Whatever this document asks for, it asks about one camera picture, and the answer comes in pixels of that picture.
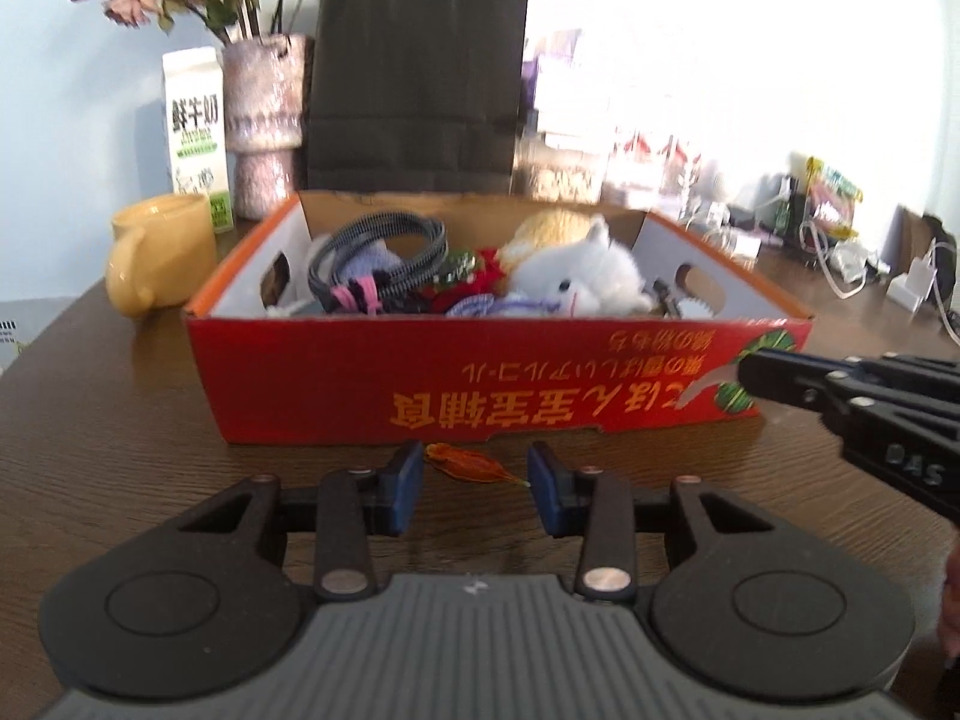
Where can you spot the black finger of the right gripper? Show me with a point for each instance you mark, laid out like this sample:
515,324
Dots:
787,377

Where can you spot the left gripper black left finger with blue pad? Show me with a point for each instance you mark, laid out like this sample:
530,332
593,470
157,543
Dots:
353,505

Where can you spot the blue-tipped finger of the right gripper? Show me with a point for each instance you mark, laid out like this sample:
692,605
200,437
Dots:
908,372

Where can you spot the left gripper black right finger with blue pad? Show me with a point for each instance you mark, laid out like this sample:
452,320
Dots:
595,506

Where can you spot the purple woven cloth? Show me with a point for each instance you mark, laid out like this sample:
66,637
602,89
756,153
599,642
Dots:
352,264

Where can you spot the orange dried leaf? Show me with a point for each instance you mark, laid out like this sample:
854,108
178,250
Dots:
469,466

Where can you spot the red cardboard box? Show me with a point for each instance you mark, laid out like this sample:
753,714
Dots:
380,380

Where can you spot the colourful snack bag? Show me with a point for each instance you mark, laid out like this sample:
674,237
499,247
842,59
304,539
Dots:
832,200

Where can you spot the white plush toy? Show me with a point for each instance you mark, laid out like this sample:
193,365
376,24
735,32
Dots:
593,277

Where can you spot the red-labelled water bottles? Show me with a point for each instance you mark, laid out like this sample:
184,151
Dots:
652,161

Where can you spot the yellow knitted plush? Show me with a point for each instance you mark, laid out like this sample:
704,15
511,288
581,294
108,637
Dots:
548,228

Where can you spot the yellow ceramic mug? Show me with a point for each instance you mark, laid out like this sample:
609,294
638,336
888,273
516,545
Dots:
164,249

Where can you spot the clear jar of seeds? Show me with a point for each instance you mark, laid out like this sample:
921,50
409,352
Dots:
547,174

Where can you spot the black paper bag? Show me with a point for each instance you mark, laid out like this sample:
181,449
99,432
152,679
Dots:
415,95

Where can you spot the pink speckled vase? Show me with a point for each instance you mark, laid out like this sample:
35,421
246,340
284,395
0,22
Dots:
266,95

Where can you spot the white milk carton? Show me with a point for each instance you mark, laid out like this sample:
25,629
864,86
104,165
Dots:
195,138

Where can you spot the white charger with cable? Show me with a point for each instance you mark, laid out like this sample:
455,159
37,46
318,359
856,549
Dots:
911,289

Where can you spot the white wall sign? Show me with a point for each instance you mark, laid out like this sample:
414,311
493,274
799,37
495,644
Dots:
21,322

